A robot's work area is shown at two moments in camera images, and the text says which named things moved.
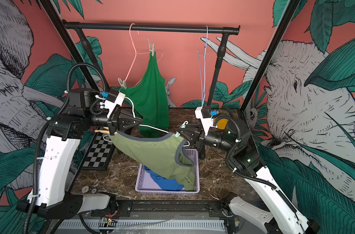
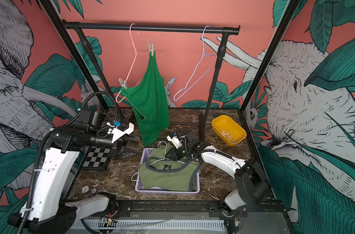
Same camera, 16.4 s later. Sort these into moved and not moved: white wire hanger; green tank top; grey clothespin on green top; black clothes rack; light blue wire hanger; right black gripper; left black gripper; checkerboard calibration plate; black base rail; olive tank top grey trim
Moved: right black gripper; light blue wire hanger; left black gripper; olive tank top grey trim; white wire hanger
Not moved: black base rail; grey clothespin on green top; black clothes rack; checkerboard calibration plate; green tank top
